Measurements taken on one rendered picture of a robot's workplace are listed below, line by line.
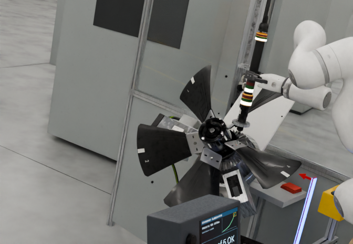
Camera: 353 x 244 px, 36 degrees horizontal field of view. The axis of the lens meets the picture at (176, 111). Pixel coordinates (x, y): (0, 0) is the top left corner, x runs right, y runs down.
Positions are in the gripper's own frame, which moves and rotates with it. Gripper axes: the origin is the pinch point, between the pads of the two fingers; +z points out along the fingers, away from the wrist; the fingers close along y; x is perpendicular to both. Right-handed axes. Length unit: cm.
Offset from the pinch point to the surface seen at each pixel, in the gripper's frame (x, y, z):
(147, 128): -34, -12, 37
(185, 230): -24, -81, -40
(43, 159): -149, 98, 241
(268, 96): -8.7, 12.0, -2.1
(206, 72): -7.5, 10.9, 29.3
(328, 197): -41, 21, -34
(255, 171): -32.4, -9.0, -16.0
